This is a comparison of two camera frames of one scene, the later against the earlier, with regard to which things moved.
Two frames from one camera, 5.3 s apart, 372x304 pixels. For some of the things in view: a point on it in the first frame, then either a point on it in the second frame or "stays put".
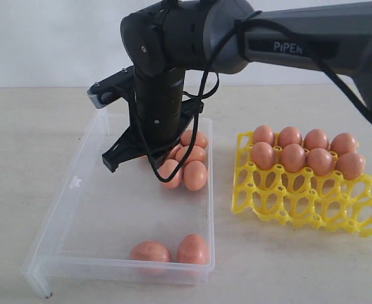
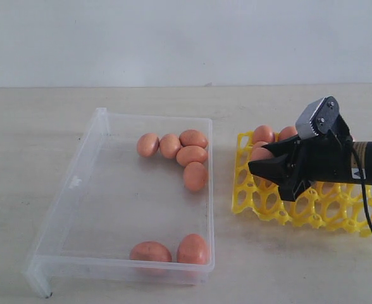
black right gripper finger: (159, 156) -> (285, 148)
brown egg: (263, 133) stays put
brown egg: (290, 135) stays put
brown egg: (195, 175) stays put
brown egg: (197, 154) stays put
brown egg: (193, 249) stays put
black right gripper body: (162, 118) -> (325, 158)
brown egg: (150, 251) stays put
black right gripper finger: (128, 145) -> (277, 170)
